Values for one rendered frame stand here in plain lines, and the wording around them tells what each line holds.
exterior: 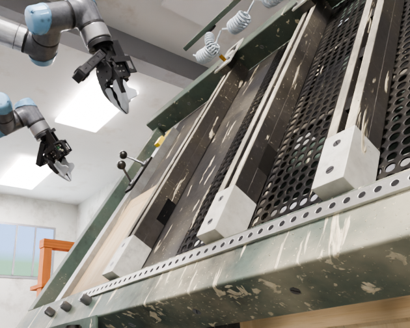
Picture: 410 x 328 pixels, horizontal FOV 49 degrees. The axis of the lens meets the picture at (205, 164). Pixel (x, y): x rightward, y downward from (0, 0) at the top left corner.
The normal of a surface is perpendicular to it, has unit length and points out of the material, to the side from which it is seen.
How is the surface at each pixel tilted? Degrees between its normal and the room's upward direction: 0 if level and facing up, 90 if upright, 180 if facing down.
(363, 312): 90
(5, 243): 90
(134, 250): 90
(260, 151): 90
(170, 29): 180
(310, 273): 148
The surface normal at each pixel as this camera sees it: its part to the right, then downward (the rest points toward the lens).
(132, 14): 0.07, 0.91
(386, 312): -0.79, -0.19
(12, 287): 0.62, -0.36
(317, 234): -0.71, -0.65
